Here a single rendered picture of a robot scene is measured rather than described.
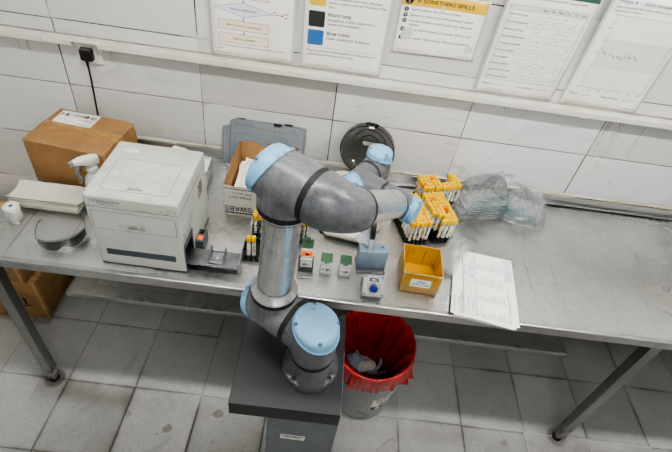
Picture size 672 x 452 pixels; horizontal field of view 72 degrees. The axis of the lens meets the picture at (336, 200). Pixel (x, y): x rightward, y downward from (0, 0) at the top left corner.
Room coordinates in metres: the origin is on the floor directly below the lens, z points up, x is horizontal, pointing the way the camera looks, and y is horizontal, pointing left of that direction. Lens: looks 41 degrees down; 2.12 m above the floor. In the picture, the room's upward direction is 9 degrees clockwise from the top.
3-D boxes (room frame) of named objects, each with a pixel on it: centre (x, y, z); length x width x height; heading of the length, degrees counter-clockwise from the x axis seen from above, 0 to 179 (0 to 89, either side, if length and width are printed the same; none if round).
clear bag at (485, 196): (1.52, -0.59, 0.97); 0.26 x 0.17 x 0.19; 109
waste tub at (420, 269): (1.08, -0.32, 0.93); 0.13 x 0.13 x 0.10; 0
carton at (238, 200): (1.38, 0.29, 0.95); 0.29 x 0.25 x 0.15; 2
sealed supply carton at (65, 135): (1.38, 0.98, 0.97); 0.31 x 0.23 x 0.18; 86
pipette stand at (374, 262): (1.10, -0.15, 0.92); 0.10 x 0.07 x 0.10; 99
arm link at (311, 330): (0.64, 0.00, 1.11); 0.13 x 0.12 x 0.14; 61
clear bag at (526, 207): (1.52, -0.78, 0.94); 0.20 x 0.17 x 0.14; 74
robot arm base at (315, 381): (0.65, 0.00, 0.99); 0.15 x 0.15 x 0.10
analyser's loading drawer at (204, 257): (0.99, 0.38, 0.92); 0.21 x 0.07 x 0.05; 92
